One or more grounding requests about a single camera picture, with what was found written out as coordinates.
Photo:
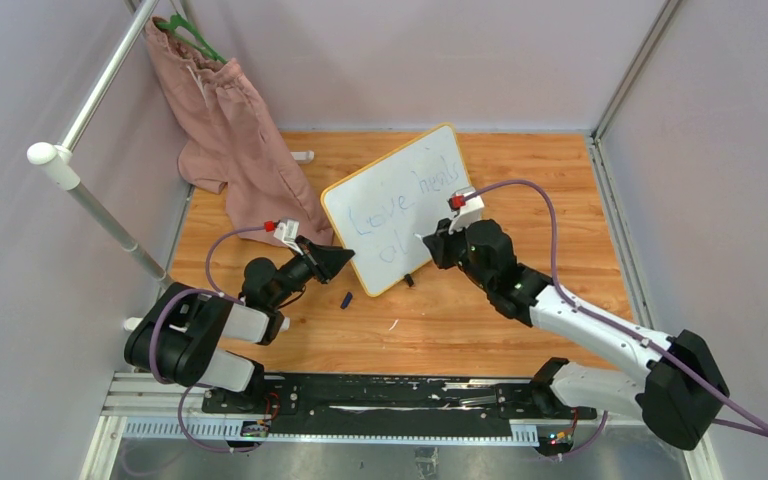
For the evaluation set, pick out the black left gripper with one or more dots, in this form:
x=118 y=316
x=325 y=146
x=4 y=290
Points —
x=323 y=262

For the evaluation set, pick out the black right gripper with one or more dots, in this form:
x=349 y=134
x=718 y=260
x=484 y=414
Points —
x=440 y=243

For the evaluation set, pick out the blue marker cap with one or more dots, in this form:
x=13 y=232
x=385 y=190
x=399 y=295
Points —
x=346 y=301

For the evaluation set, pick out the yellow framed whiteboard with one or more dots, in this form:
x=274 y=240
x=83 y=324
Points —
x=376 y=210

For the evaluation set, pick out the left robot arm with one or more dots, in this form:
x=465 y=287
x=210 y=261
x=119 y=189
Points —
x=177 y=341

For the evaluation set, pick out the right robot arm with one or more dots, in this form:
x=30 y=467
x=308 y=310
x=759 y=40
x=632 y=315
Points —
x=670 y=383

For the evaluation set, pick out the pink cloth garment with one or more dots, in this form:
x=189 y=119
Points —
x=233 y=145

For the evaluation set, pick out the green clothes hanger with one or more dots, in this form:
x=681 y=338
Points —
x=178 y=21

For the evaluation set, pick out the metal clothes rack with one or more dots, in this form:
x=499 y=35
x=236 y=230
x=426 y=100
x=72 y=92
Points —
x=132 y=224

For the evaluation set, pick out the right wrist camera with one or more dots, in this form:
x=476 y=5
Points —
x=467 y=206

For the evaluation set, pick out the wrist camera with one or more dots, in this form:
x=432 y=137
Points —
x=285 y=231
x=467 y=206

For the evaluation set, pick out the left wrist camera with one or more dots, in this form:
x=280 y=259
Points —
x=285 y=231

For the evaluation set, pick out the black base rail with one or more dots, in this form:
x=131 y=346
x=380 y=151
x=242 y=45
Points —
x=355 y=409

